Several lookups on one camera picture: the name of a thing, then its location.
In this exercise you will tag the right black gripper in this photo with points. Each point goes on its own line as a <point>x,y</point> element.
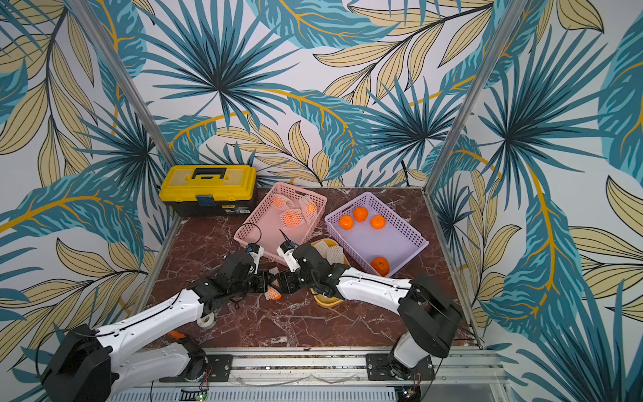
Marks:
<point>285,281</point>

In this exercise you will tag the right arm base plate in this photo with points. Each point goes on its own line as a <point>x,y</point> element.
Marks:
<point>383,367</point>

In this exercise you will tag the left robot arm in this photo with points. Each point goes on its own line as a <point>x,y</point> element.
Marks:
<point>94,364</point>

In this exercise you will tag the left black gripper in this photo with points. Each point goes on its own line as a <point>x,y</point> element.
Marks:
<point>263,281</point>

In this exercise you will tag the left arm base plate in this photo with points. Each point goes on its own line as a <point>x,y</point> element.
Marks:
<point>211,367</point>

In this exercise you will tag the left aluminium corner post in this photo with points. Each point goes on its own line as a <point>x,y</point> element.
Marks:
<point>99,37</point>

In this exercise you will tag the white foam net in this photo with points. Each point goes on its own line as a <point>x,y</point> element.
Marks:
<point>330,251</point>

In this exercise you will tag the orange handled screwdriver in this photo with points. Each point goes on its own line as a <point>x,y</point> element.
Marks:
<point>177,335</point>

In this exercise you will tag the purple perforated basket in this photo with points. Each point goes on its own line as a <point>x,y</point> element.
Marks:
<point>399,242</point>

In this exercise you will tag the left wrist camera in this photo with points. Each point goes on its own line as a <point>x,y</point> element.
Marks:
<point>256,252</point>

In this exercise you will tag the pink perforated basket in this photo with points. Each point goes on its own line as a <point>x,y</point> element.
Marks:
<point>264,228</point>

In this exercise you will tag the aluminium front rail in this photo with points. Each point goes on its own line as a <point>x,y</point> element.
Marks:
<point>334,374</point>

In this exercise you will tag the yellow black toolbox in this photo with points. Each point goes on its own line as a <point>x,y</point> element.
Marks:
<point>210,190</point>

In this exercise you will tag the netted orange end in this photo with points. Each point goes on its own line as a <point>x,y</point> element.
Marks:
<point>272,293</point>

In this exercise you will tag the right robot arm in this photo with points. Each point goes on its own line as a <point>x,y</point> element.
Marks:
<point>431,316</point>

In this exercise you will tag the white tape roll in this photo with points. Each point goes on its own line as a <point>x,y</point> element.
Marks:
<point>207,322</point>

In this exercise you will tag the yellow plastic tub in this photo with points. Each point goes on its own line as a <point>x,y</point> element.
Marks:
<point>326,301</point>

